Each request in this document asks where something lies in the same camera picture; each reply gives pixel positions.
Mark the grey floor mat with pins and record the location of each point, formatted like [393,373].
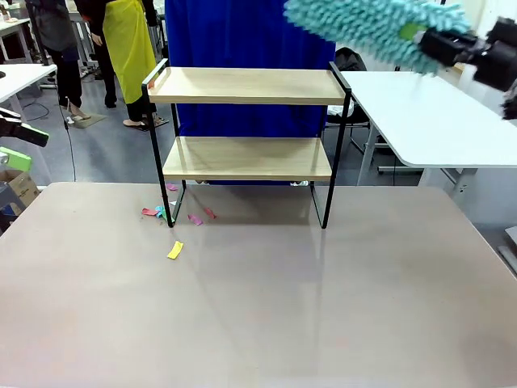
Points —
[87,120]

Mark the red paper scrap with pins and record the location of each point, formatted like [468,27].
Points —
[210,213]
[148,211]

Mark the large white side table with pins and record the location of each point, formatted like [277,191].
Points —
[404,113]

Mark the cardboard box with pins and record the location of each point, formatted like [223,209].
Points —
[22,188]

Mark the small white round-edged table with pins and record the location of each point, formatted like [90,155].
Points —
[20,77]

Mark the magenta paper scrap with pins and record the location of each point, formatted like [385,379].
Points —
[195,219]
[171,187]

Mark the teal chenille duster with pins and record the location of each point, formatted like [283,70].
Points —
[355,20]

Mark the person in grey top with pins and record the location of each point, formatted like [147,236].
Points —
[56,28]

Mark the white background desk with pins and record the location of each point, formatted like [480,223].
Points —
[12,30]

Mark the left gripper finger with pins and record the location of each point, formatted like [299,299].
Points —
[16,158]
[28,131]

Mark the yellow paper scrap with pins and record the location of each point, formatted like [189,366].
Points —
[175,250]

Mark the black office chair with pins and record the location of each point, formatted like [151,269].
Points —
[351,58]

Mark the two-tier wooden black-frame shelf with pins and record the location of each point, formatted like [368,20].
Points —
[250,161]

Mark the person in blue hoodie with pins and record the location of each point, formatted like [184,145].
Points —
[250,40]

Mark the person with yellow apron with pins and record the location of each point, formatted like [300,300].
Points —
[129,40]

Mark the background person's hand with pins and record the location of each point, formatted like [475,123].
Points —
[97,39]

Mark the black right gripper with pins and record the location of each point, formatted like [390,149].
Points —
[501,56]

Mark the blue paper scrap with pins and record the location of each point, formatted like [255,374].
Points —
[160,210]

